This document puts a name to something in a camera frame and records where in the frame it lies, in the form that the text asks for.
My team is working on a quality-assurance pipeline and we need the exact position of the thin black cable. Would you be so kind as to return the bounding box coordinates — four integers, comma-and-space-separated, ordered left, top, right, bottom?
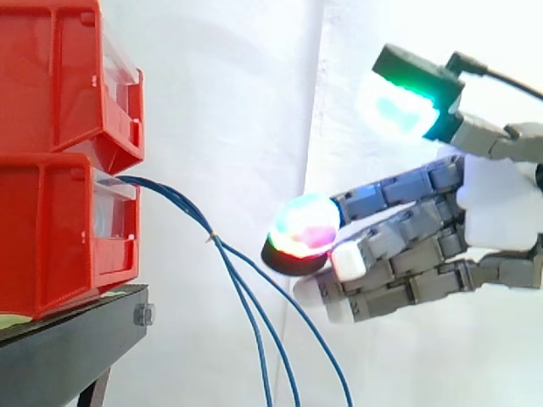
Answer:
445, 51, 543, 103

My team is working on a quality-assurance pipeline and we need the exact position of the blue cable bundle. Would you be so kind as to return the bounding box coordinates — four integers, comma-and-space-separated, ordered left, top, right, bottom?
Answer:
113, 175, 355, 407

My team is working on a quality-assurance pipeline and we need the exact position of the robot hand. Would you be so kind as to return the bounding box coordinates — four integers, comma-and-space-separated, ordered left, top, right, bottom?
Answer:
260, 42, 543, 326

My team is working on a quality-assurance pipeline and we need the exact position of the black stand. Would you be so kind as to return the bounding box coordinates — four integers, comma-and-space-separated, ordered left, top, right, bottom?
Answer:
0, 283, 157, 407

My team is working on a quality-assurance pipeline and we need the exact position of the red bin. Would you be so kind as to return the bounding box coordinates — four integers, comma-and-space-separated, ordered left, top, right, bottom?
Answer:
0, 153, 142, 321
0, 0, 146, 175

